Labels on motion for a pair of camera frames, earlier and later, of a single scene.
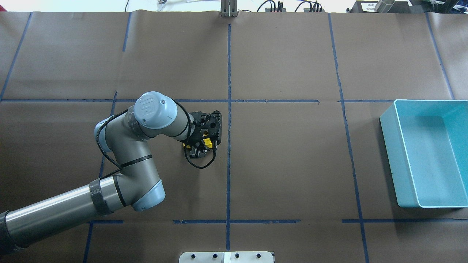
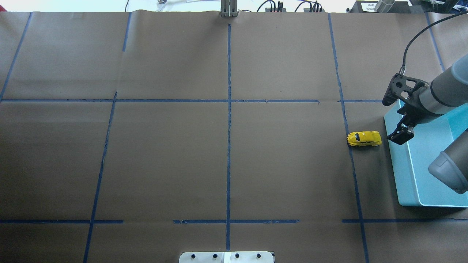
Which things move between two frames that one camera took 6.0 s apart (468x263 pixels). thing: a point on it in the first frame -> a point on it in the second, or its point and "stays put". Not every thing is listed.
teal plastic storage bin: x=426 y=143 stays put
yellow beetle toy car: x=207 y=141 -> x=369 y=138
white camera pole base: x=227 y=257 stays put
